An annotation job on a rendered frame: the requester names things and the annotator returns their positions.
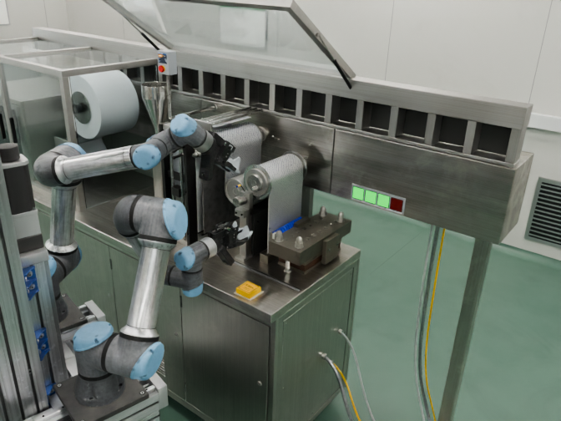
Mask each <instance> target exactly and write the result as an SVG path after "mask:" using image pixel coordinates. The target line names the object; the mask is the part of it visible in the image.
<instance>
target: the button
mask: <svg viewBox="0 0 561 421"><path fill-rule="evenodd" d="M260 292H261V287H259V286H257V285H256V284H254V283H252V282H248V281H247V282H245V283H243V284H242V285H240V286H239V287H237V288H236V293H238V294H240V295H241V296H243V297H246V298H249V299H251V298H252V297H254V296H255V295H257V294H258V293H260Z"/></svg>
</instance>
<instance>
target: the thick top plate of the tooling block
mask: <svg viewBox="0 0 561 421"><path fill-rule="evenodd" d="M319 213H320V212H319ZM319 213H317V214H315V215H313V216H312V217H311V221H309V222H308V223H306V224H304V225H303V226H301V227H299V228H296V227H292V228H290V229H289V230H287V231H285V232H283V233H282V235H283V242H276V241H275V240H274V239H271V240H269V254H271V255H273V256H277V257H279V258H281V259H283V260H286V261H289V262H291V263H294V264H296V265H298V266H300V265H302V264H303V263H305V262H306V261H308V260H310V259H311V258H312V257H313V256H315V255H317V254H318V253H320V252H321V251H322V247H323V241H324V240H325V239H326V238H328V237H329V236H331V235H333V234H334V233H338V234H340V236H339V240H340V239H341V238H342V237H343V236H345V235H347V234H349V233H350V232H351V220H348V219H346V218H345V222H342V223H340V222H337V221H336V220H337V217H338V216H336V215H333V214H331V213H328V212H327V213H326V216H319ZM298 236H300V237H301V238H302V241H303V246H304V247H303V248H301V249H297V248H295V241H296V238H297V237H298Z"/></svg>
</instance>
